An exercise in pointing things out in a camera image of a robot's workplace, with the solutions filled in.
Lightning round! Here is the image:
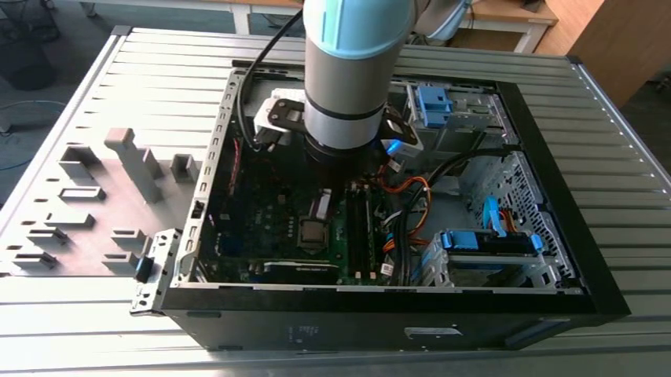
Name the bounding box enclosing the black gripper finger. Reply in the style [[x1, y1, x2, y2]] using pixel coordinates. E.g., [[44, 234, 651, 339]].
[[307, 184, 336, 221]]

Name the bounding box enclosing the CPU with silver top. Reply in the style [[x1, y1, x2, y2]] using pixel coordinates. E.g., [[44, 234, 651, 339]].
[[302, 222, 326, 245]]

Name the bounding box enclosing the CPU socket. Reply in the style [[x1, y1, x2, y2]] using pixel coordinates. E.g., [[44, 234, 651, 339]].
[[296, 218, 331, 255]]

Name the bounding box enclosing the black RAM slot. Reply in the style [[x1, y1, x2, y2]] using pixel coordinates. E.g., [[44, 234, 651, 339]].
[[343, 182, 363, 278], [360, 182, 379, 277]]

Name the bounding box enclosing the green motherboard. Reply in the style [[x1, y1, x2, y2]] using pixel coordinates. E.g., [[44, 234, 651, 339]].
[[199, 117, 395, 286]]

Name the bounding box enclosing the black graphics card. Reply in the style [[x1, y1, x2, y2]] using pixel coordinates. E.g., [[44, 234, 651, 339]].
[[262, 260, 340, 284]]

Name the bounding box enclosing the blue drive bay latch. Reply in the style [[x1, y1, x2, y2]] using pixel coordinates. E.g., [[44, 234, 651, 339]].
[[415, 85, 454, 129]]

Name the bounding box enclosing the grey power supply unit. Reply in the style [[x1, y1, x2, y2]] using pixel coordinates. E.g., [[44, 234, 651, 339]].
[[229, 77, 311, 176]]

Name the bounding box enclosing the silver metal drive cage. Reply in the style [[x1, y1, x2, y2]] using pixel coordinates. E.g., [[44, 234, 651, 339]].
[[398, 82, 520, 185]]

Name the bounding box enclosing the blue disk carrier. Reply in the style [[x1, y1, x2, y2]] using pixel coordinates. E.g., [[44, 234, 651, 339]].
[[434, 230, 544, 256]]

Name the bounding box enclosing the black PC case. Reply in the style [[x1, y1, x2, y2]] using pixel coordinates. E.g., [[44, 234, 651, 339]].
[[129, 58, 630, 353]]

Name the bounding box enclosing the grey parts rack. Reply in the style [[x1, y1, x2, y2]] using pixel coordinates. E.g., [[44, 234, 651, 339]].
[[0, 127, 203, 278]]

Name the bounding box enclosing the black and blue latch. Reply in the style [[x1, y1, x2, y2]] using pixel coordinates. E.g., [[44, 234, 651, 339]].
[[135, 255, 157, 283]]

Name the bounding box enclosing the silver disk bay cage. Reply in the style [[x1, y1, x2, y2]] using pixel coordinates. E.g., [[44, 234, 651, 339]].
[[419, 231, 566, 290]]

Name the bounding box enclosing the wooden top desk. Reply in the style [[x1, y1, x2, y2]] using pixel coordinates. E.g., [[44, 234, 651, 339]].
[[448, 0, 560, 54]]

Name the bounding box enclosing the wooden cabinet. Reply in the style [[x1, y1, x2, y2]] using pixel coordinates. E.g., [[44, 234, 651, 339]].
[[534, 0, 671, 109]]

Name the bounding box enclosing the black office chair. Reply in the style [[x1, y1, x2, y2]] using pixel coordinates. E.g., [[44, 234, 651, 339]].
[[0, 0, 60, 91]]

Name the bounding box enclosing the orange wire bundle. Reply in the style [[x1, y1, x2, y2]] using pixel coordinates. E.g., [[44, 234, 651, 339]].
[[380, 175, 432, 254]]

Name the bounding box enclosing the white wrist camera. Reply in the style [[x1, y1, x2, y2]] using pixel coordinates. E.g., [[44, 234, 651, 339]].
[[380, 104, 426, 160], [252, 97, 308, 152]]

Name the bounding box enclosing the black cable bundle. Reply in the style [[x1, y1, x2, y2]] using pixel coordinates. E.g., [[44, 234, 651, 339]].
[[390, 147, 520, 286]]

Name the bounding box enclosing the grey slot retainer bracket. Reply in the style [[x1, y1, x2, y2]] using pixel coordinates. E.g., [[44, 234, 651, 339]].
[[129, 229, 184, 317]]

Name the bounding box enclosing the blue flat wire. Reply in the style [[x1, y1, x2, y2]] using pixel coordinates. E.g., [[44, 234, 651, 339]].
[[482, 195, 511, 237]]

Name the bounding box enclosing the black camera cable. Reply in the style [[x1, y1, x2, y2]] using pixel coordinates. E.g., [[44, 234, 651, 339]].
[[235, 7, 306, 150]]

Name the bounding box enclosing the orange disk power wire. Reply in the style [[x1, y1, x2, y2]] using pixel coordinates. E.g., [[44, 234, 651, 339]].
[[500, 207, 524, 233]]

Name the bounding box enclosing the white frame desk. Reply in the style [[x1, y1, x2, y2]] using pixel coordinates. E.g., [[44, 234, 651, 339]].
[[77, 0, 306, 36]]

